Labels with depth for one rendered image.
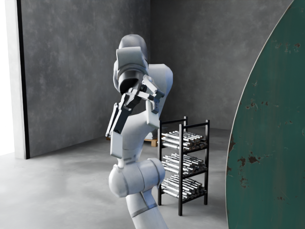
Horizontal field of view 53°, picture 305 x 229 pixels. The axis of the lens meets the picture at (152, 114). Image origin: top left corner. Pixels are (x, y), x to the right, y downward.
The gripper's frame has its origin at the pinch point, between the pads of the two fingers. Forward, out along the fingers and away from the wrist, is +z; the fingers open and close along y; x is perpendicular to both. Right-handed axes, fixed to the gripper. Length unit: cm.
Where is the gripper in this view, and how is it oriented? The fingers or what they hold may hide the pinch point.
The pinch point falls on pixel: (133, 138)
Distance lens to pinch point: 70.5
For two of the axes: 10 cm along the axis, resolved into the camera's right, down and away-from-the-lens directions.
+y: -6.4, 5.5, 5.4
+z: 0.5, 7.3, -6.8
